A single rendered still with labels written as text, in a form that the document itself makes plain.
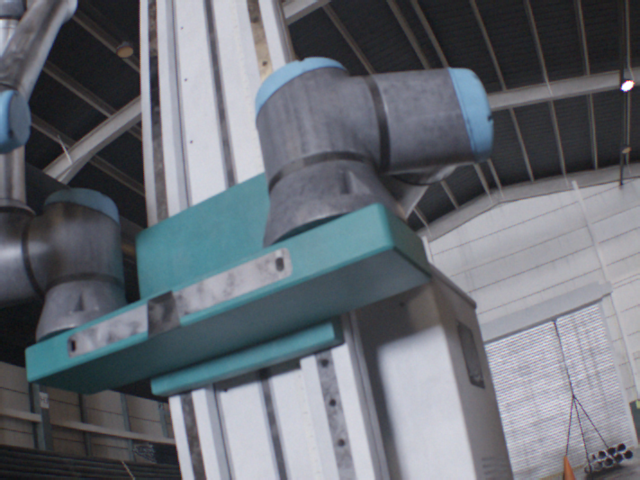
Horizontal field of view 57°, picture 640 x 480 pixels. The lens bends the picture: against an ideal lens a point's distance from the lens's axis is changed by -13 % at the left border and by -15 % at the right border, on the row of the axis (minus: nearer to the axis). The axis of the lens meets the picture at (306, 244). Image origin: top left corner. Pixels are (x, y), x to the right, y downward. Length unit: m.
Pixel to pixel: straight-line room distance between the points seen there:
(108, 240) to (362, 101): 0.49
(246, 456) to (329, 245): 0.44
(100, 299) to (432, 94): 0.59
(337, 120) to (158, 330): 0.37
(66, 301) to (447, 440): 0.65
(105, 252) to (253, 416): 0.36
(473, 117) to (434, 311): 0.34
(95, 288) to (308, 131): 0.43
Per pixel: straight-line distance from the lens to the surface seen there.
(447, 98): 0.94
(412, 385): 1.10
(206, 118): 1.34
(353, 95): 0.92
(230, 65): 1.37
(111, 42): 12.56
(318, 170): 0.85
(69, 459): 3.91
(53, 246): 1.14
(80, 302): 1.07
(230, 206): 1.10
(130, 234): 2.01
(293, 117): 0.90
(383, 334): 1.13
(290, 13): 12.69
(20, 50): 1.14
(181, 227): 1.15
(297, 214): 0.81
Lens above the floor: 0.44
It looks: 24 degrees up
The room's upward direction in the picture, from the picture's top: 12 degrees counter-clockwise
